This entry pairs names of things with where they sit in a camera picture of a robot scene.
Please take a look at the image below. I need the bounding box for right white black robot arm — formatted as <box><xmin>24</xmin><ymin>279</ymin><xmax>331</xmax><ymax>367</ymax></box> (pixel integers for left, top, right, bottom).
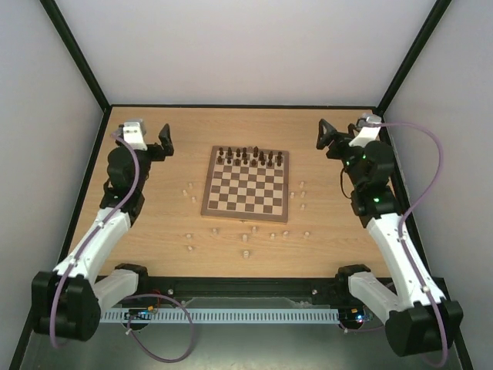
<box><xmin>316</xmin><ymin>114</ymin><xmax>464</xmax><ymax>365</ymax></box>

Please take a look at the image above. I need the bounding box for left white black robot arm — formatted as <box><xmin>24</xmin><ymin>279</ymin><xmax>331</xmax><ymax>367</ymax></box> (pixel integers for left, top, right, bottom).
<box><xmin>32</xmin><ymin>119</ymin><xmax>174</xmax><ymax>348</ymax></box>

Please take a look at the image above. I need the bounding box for dark chess pieces row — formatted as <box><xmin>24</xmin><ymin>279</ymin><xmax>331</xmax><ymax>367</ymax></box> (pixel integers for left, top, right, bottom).
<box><xmin>210</xmin><ymin>146</ymin><xmax>290</xmax><ymax>170</ymax></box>

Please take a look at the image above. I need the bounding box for wooden folding chessboard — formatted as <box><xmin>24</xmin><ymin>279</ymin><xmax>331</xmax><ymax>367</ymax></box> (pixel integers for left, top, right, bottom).
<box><xmin>201</xmin><ymin>160</ymin><xmax>290</xmax><ymax>224</ymax></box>

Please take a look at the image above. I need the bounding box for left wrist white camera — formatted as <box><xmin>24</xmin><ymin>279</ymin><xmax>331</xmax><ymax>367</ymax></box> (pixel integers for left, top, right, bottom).
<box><xmin>122</xmin><ymin>119</ymin><xmax>147</xmax><ymax>151</ymax></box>

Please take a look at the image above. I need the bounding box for wrist white camera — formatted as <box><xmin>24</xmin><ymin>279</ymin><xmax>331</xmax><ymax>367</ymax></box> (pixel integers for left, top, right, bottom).
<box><xmin>349</xmin><ymin>113</ymin><xmax>382</xmax><ymax>148</ymax></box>
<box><xmin>122</xmin><ymin>119</ymin><xmax>147</xmax><ymax>151</ymax></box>

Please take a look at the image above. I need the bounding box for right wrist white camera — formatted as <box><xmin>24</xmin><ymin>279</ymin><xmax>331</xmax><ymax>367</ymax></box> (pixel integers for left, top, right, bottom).
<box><xmin>349</xmin><ymin>113</ymin><xmax>382</xmax><ymax>148</ymax></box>

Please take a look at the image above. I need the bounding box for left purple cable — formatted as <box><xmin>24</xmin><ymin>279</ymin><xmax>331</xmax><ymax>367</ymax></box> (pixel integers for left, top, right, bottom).
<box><xmin>50</xmin><ymin>130</ymin><xmax>196</xmax><ymax>363</ymax></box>

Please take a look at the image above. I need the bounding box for purple cable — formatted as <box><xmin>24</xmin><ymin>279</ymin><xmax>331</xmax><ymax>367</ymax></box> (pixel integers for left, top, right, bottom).
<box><xmin>50</xmin><ymin>130</ymin><xmax>196</xmax><ymax>363</ymax></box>
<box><xmin>340</xmin><ymin>120</ymin><xmax>451</xmax><ymax>367</ymax></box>

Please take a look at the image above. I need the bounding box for left black frame post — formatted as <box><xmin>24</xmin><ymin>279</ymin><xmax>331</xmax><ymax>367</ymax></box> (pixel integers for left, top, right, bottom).
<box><xmin>39</xmin><ymin>0</ymin><xmax>110</xmax><ymax>112</ymax></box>

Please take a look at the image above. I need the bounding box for black frame post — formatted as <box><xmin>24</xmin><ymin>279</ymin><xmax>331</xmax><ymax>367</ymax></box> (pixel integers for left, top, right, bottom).
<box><xmin>39</xmin><ymin>0</ymin><xmax>110</xmax><ymax>112</ymax></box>
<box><xmin>374</xmin><ymin>0</ymin><xmax>452</xmax><ymax>116</ymax></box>

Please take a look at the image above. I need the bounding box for black aluminium front rail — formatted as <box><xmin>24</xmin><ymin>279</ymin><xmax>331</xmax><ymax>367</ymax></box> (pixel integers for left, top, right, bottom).
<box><xmin>131</xmin><ymin>273</ymin><xmax>363</xmax><ymax>308</ymax></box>

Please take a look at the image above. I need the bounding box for light blue slotted cable duct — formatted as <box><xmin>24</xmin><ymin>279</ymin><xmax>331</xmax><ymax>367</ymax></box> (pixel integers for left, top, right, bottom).
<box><xmin>100</xmin><ymin>308</ymin><xmax>340</xmax><ymax>325</ymax></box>

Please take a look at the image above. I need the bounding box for right black frame post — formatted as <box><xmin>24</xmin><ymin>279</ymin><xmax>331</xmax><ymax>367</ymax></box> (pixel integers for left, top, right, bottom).
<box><xmin>374</xmin><ymin>0</ymin><xmax>452</xmax><ymax>116</ymax></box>

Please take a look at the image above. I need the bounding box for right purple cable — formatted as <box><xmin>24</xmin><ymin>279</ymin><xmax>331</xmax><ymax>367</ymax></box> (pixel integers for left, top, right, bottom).
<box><xmin>340</xmin><ymin>120</ymin><xmax>451</xmax><ymax>367</ymax></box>

